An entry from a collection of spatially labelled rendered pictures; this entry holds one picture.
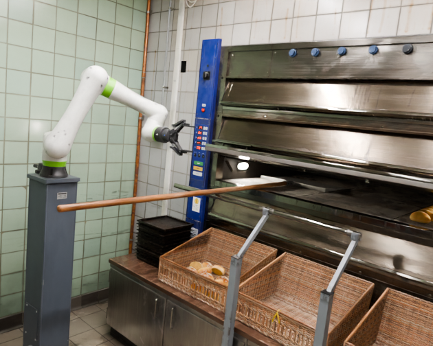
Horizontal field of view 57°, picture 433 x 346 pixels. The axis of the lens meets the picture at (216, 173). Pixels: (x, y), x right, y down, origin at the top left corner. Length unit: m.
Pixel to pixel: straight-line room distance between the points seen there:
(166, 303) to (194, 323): 0.24
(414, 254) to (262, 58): 1.43
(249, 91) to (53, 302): 1.73
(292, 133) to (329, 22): 0.65
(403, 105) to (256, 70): 0.96
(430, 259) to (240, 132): 1.33
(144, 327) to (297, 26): 2.07
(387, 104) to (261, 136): 0.79
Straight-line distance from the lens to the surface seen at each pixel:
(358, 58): 2.32
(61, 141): 2.15
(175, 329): 2.50
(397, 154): 2.17
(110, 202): 1.82
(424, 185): 2.00
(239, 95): 2.68
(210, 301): 2.31
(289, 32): 2.54
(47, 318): 2.56
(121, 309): 2.89
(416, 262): 2.21
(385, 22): 2.30
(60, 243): 2.41
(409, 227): 2.19
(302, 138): 2.40
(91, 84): 2.16
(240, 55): 2.75
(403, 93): 2.21
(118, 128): 3.31
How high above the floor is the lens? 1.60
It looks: 8 degrees down
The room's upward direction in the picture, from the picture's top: 6 degrees clockwise
